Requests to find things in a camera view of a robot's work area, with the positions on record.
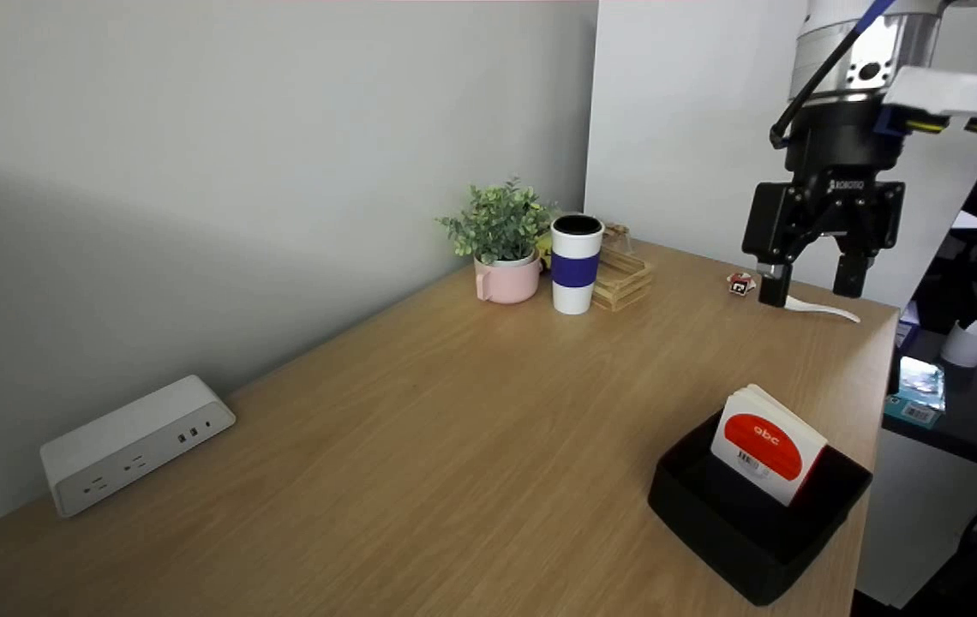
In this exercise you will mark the white power strip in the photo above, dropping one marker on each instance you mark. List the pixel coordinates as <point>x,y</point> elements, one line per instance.
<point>133,447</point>

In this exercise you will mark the red white alphabet booklet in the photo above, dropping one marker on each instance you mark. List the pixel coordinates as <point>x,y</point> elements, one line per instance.
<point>765,439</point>

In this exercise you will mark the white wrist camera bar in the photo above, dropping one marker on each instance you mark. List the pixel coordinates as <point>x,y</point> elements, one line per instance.
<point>954,95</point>

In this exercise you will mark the white cup blue band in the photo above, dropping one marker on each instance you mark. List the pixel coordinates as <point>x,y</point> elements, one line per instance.
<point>575,269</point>

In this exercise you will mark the white plastic spoon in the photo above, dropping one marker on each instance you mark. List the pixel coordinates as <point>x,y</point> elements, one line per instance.
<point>824,310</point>

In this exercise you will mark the small candy wrapper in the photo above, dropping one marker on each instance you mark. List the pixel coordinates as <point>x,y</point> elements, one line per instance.
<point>742,286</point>

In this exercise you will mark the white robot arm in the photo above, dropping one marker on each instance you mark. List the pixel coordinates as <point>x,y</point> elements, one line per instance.
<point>864,70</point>

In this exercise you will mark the white paper cup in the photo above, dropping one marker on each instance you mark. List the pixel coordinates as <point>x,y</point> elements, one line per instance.
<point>973,346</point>

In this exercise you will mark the potted plant pink pot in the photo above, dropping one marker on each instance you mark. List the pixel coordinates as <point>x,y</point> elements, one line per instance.
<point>502,243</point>

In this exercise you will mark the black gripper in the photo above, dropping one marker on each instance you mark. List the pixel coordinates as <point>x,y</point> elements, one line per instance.
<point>824,210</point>

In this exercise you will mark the teal product box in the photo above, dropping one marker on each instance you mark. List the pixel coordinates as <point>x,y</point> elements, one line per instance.
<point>919,391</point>

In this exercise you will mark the black tray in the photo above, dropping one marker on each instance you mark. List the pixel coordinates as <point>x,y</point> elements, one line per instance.
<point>738,535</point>

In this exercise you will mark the wooden slat crate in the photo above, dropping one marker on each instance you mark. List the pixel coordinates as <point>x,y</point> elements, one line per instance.
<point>626,284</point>

